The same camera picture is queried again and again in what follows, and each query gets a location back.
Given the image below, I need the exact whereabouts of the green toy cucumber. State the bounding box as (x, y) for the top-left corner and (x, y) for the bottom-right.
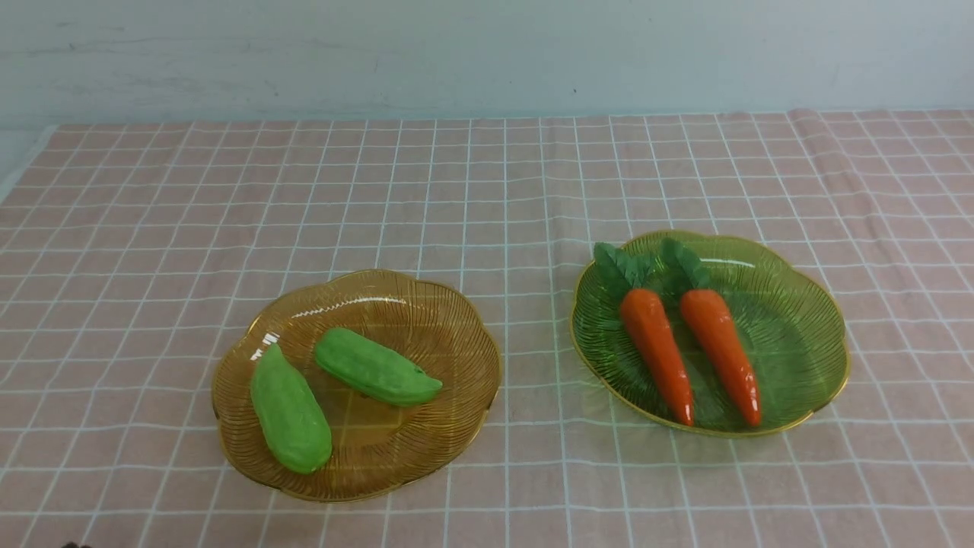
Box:
(250, 343), (332, 475)
(314, 327), (443, 408)

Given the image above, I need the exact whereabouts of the green ribbed plastic plate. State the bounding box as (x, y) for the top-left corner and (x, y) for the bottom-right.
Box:
(570, 231), (850, 438)

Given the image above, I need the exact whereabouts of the pink checkered tablecloth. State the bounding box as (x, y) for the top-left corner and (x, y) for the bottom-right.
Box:
(1, 109), (972, 547)

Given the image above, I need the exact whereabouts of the orange toy carrot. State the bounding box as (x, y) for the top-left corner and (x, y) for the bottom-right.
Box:
(594, 242), (695, 426)
(660, 238), (762, 428)

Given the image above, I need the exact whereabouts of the amber ribbed plastic plate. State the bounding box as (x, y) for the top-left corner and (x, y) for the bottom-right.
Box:
(210, 269), (502, 503)

